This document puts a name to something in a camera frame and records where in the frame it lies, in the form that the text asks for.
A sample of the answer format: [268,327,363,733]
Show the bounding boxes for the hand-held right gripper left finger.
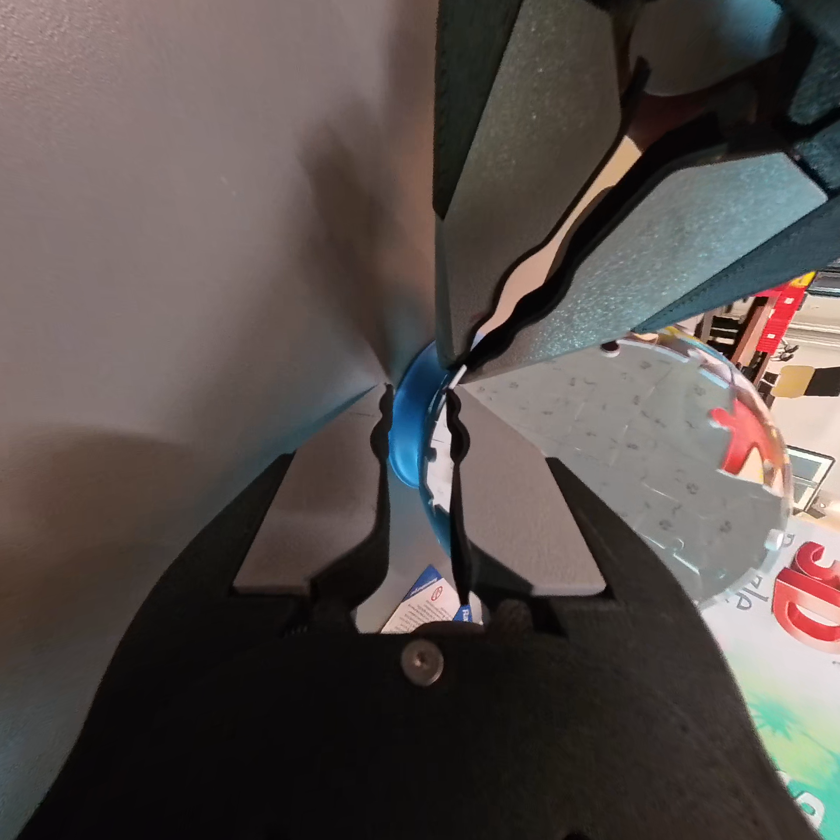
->
[231,382,396,627]

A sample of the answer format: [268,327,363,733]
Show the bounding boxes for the yellow and black wall panel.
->
[774,364,840,398]

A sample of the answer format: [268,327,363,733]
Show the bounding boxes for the colourful puzzle box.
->
[381,518,840,840]

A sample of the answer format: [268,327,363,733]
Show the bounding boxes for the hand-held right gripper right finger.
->
[445,387,608,608]

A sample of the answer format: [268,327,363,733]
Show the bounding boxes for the blue cartoon puzzle ball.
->
[420,331,788,605]

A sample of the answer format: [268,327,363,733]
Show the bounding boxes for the blue plastic ball stand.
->
[387,340,455,559]

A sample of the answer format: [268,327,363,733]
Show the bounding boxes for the red storage bin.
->
[755,279,805,355]

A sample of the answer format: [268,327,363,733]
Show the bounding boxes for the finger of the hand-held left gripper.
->
[433,0,651,368]
[459,151,829,388]

